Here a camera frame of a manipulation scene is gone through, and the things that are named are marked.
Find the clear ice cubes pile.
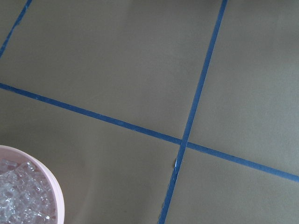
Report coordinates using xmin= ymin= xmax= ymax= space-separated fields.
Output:
xmin=0 ymin=159 xmax=57 ymax=224

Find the pink bowl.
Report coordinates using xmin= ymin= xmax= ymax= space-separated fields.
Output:
xmin=0 ymin=145 xmax=65 ymax=224

